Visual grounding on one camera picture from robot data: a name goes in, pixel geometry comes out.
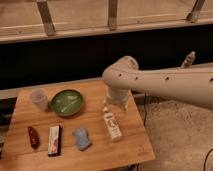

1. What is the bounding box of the wooden table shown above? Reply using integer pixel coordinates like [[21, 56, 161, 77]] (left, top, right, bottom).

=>
[[0, 81, 155, 171]]

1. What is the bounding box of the translucent plastic cup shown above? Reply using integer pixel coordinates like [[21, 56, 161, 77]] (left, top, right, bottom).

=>
[[29, 89, 48, 111]]

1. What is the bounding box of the green ceramic bowl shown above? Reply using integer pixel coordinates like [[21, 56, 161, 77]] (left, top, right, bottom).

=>
[[50, 89, 84, 117]]

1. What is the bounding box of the white plastic bottle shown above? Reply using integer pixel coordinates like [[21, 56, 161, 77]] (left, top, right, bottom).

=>
[[102, 106, 122, 142]]

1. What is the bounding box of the metal window frame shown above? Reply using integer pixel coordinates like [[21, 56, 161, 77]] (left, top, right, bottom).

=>
[[0, 0, 213, 44]]

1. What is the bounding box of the small white figurine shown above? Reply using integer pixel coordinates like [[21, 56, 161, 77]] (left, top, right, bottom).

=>
[[181, 51, 195, 68]]

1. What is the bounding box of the black and white box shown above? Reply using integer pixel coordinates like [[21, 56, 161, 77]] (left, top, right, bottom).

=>
[[48, 125, 61, 157]]

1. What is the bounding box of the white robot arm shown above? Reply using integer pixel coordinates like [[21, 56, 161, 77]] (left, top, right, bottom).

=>
[[102, 56, 213, 110]]

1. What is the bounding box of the light blue ceramic cup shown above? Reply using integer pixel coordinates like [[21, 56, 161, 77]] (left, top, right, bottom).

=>
[[72, 127, 92, 151]]

